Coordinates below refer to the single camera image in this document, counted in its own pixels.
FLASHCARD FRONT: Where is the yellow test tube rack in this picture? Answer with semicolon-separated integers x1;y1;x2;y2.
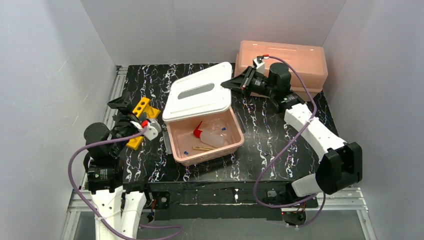
126;96;161;150

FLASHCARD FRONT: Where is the pink plastic bin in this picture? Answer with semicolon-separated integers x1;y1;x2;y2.
166;107;245;167

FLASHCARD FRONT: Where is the clear glass beaker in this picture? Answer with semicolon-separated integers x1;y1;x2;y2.
210;121;227;133

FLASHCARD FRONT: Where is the white rectangular lid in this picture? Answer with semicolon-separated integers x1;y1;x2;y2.
162;62;233;123

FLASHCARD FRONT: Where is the wooden stick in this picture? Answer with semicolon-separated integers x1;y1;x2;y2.
192;146;215;152

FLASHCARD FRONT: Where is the white squeeze bottle red cap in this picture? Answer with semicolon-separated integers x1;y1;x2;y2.
193;121;226;148

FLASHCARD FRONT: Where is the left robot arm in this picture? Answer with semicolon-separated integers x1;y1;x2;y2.
83;92;161;240

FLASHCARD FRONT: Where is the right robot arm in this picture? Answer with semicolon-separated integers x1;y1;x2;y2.
221;61;363;199

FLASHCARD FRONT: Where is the large pink lidded box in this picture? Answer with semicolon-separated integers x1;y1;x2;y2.
233;40;328;98

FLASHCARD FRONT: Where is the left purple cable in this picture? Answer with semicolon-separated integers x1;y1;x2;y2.
67;127;184;240

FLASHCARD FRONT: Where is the purple cable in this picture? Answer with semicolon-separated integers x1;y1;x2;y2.
252;55;327;229
67;127;184;240

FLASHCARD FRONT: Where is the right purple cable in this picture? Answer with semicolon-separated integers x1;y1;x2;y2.
252;55;327;229

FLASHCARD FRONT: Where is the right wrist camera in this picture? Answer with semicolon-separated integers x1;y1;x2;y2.
252;54;269;75

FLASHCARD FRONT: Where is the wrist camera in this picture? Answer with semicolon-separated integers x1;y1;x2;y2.
252;54;269;75
140;118;162;141

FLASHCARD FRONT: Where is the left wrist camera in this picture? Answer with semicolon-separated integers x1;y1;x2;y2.
140;118;162;141

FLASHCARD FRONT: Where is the aluminium frame rail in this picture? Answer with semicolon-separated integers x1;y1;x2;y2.
61;65;129;240

